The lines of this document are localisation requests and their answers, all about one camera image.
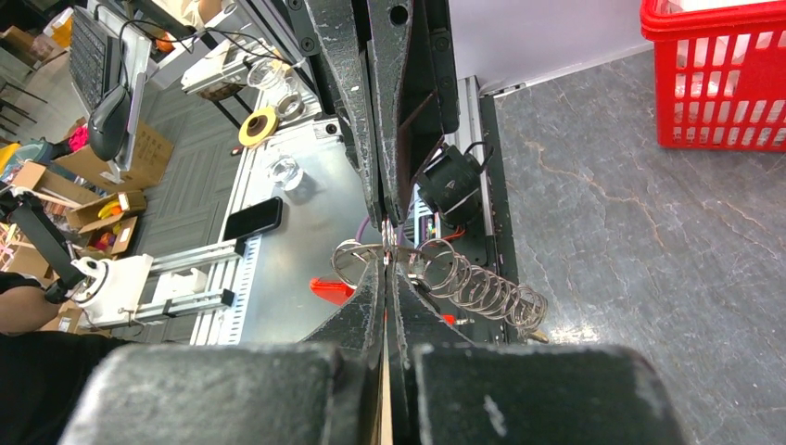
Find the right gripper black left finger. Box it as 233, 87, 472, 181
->
61, 262, 384, 444

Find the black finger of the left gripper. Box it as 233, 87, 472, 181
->
306, 1, 383, 226
368, 1, 455, 224

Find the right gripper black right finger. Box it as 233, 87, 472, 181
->
387, 266, 685, 444

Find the metal keyring holder red handle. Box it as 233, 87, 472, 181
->
309, 238, 550, 344

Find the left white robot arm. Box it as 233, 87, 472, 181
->
304, 1, 487, 228

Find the yellow tape roll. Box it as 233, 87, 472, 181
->
238, 107, 280, 147

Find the clear glass cup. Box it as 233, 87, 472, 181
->
266, 155, 304, 192

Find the black smartphone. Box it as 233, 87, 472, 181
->
222, 197, 284, 241

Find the cardboard box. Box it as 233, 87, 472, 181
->
54, 120, 174, 193

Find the red plastic basket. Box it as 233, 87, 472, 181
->
640, 1, 785, 152

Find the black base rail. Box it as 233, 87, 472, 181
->
454, 76, 523, 345

